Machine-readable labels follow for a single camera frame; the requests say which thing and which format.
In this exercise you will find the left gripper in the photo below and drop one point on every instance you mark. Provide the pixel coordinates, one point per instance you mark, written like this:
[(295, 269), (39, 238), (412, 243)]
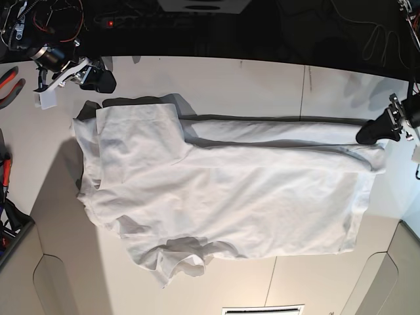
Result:
[(399, 117)]

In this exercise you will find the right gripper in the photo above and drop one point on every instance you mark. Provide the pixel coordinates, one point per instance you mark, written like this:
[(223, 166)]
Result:
[(89, 75)]

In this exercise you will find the white t-shirt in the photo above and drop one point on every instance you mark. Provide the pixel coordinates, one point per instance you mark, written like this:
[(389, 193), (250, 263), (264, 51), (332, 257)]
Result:
[(178, 192)]

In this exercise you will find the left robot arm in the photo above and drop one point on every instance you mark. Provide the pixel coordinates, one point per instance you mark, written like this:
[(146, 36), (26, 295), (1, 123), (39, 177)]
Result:
[(410, 13)]

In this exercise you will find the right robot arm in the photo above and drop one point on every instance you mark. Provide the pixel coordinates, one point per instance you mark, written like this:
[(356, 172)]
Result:
[(47, 32)]

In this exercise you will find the black power strip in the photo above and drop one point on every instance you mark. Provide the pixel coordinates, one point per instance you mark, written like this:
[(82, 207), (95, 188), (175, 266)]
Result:
[(145, 22)]

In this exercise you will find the white device top centre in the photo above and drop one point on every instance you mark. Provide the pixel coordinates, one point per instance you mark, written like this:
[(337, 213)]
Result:
[(210, 6)]

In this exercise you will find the black bin with tools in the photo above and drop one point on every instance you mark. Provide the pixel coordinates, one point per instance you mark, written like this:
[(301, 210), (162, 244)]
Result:
[(13, 230)]

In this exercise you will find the red handled tool left edge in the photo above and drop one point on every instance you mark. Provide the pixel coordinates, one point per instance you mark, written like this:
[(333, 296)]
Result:
[(6, 164)]

